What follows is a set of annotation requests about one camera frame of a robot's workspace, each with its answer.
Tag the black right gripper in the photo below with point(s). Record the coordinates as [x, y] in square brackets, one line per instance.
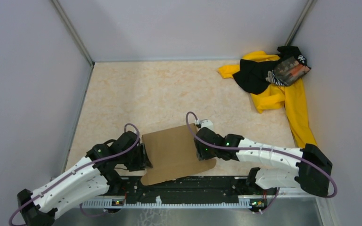
[201, 153]

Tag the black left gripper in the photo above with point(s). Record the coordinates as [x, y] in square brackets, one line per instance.
[143, 161]

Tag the brown cardboard box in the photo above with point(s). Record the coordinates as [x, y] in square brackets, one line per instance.
[173, 155]

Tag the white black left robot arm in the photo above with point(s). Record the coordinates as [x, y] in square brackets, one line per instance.
[93, 175]

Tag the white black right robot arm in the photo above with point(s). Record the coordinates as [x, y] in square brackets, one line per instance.
[307, 168]

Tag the black cloth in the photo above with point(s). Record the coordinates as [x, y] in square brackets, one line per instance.
[251, 76]

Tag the patterned grey pouch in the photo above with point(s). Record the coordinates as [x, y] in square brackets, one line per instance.
[288, 71]

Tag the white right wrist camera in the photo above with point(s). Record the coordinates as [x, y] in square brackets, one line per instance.
[204, 123]

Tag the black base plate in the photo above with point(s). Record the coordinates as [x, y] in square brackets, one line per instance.
[189, 190]

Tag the aluminium frame rail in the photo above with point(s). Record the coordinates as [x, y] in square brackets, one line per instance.
[254, 204]

